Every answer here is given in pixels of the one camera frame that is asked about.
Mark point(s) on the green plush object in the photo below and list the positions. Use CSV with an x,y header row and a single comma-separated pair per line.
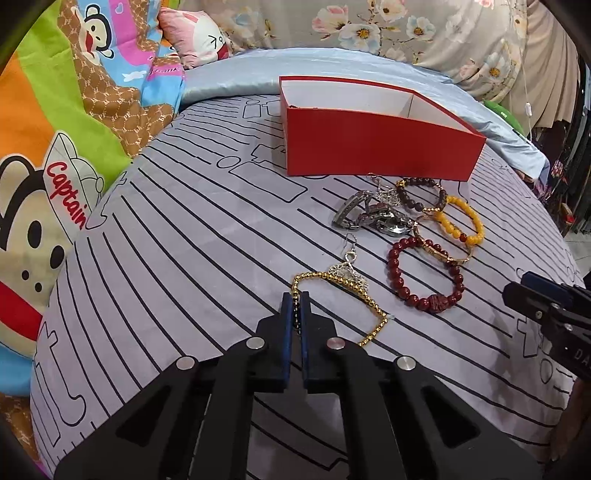
x,y
505,117

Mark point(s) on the pink cartoon pillow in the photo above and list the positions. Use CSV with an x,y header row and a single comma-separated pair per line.
x,y
194,37

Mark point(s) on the silver metal wristwatch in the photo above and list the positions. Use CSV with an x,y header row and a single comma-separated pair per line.
x,y
392,224

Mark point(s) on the red cardboard box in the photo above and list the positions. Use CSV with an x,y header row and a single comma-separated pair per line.
x,y
369,143

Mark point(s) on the silver filigree earring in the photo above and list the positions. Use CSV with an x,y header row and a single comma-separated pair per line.
x,y
390,198
344,272

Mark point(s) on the colourful cartoon monkey blanket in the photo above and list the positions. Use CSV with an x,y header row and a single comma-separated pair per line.
x,y
69,92

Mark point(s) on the grey floral quilt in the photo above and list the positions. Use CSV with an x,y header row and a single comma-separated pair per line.
x,y
369,27

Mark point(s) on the light blue pillow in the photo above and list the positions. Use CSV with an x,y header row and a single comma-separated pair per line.
x,y
240,74

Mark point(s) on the beige curtain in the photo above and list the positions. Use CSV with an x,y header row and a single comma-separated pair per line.
x,y
549,69

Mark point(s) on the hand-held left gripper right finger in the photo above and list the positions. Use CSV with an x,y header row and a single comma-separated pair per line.
x,y
304,318

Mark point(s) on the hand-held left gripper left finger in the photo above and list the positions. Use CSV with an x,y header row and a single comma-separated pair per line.
x,y
287,318

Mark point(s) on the thin gold bangle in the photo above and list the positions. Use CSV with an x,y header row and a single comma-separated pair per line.
x,y
434,249

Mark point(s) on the person's right hand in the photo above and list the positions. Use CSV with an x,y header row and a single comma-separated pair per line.
x,y
570,424

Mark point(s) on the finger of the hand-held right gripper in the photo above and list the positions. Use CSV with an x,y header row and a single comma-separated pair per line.
x,y
547,282
526,300

